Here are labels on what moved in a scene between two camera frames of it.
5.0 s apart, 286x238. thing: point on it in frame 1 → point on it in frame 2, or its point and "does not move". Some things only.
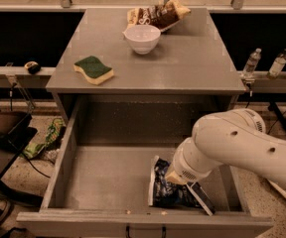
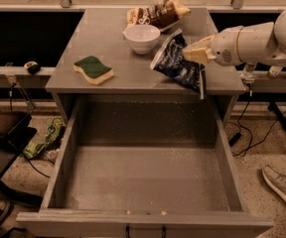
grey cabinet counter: (191, 62) does not move
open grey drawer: (98, 186) does not move
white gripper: (185, 170) → (222, 49)
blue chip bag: (166, 192) → (170, 59)
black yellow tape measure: (33, 67) does not move
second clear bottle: (278, 63) does not move
